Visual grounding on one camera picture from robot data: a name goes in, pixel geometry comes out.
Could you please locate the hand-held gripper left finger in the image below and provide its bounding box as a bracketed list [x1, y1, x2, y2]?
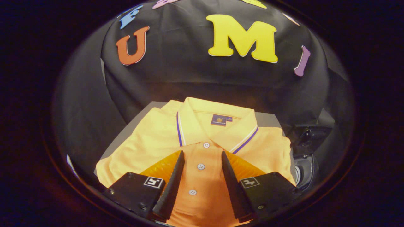
[103, 150, 185, 221]

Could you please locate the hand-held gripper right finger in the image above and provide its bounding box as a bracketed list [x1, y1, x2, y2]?
[221, 151, 302, 223]

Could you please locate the orange polo shirt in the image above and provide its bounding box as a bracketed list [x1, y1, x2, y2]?
[96, 97, 296, 227]

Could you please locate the dark washing machine lid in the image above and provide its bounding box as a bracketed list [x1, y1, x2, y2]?
[286, 109, 336, 156]

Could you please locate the grey cabinet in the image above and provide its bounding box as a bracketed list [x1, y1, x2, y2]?
[94, 101, 286, 177]

